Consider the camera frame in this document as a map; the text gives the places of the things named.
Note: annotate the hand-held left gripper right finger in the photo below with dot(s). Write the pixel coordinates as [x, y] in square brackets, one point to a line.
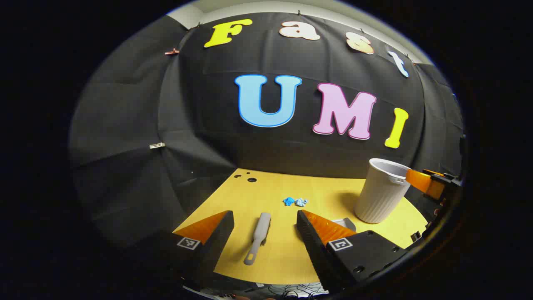
[312, 241]

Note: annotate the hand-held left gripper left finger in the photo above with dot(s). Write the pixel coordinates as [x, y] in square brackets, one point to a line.
[220, 237]

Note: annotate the light blue paper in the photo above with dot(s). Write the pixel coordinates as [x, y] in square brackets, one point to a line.
[301, 202]

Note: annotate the white ribbed garbage bin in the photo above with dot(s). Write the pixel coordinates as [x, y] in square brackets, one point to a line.
[381, 196]

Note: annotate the red clip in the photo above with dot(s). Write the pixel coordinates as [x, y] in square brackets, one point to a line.
[171, 52]

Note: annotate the small grey broom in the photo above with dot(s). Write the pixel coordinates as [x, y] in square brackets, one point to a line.
[262, 227]

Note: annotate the white clip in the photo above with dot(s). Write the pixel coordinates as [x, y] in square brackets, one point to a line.
[157, 145]

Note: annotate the wooden desktop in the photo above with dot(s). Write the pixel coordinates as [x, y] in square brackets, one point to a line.
[283, 250]

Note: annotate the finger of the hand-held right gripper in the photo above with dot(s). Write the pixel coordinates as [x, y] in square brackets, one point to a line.
[422, 182]

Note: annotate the grey dustpan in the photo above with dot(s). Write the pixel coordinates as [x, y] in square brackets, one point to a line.
[347, 224]

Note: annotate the dark blue paper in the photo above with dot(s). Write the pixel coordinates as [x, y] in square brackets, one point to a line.
[288, 201]

